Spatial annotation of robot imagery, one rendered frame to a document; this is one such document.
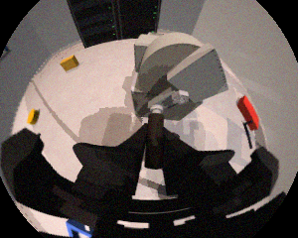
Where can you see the short yellow cylinder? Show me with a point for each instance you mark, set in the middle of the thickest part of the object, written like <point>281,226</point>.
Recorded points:
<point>33,117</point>

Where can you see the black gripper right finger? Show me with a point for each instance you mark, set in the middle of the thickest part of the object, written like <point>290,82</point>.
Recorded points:
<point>180,161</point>

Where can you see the blue c-clamp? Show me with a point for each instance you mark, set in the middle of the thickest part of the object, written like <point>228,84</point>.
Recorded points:
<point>76,228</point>

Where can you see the yellow-brown rectangular block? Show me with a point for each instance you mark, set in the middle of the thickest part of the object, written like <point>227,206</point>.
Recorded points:
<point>67,64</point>

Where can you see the red flat rectangular block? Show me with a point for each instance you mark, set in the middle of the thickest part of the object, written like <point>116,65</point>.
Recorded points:
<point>248,113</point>

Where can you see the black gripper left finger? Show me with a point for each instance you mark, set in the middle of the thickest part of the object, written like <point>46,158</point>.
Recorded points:
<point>126,158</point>

